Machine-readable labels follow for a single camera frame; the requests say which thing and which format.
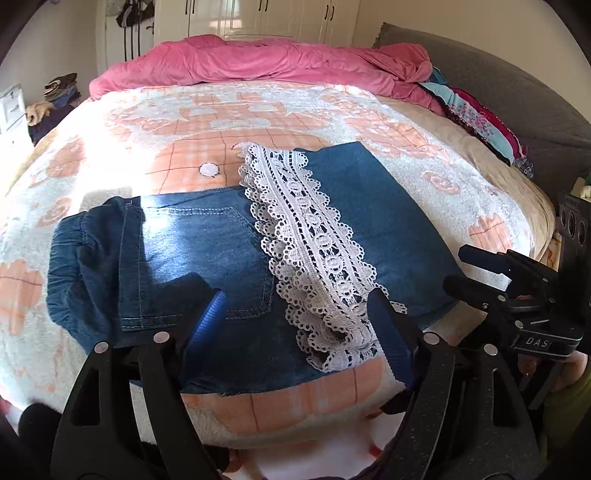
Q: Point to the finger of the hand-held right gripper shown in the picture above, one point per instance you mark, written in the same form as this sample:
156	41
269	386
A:
485	261
471	293

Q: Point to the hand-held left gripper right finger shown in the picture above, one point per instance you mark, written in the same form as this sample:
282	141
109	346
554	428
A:
392	333

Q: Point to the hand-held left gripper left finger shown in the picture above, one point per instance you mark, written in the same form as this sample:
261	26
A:
210	318

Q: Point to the blue denim pants lace trim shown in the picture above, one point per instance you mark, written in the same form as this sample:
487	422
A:
207	230

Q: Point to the person's right forearm green sleeve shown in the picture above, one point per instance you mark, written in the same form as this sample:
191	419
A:
568	417

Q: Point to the person's right hand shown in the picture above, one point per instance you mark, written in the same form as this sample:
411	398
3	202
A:
572	374

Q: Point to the beige bed sheet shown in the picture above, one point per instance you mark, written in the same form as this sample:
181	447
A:
508	184

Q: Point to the small dark floral cloth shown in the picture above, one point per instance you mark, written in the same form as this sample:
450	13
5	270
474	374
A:
523	167

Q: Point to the folded colourful clothes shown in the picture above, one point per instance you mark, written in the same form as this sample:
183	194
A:
480	122

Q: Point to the grey padded headboard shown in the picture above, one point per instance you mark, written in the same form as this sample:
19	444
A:
508	74

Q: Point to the white orange patterned blanket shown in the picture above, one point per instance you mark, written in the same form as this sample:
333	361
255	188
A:
184	115

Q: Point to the person's leg in black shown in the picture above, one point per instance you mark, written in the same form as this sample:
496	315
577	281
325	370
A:
37	429

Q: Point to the pink duvet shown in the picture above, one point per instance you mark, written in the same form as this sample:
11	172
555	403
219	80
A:
254	62

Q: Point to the beige plush cloth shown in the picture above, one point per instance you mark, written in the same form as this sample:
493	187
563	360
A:
39	113

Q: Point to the folded clothes stack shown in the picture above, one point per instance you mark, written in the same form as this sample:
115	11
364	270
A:
62	85

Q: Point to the white dresser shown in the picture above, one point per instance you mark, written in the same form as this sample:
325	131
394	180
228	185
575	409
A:
11	113

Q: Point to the white door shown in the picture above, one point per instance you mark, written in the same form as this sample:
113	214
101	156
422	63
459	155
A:
113	46

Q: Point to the white wardrobe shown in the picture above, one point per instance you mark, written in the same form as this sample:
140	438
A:
258	21

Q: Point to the dark hanging bag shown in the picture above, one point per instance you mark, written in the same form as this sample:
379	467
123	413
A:
147	11

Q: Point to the black striped hanging bag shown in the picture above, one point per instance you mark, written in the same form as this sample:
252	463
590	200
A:
127	14

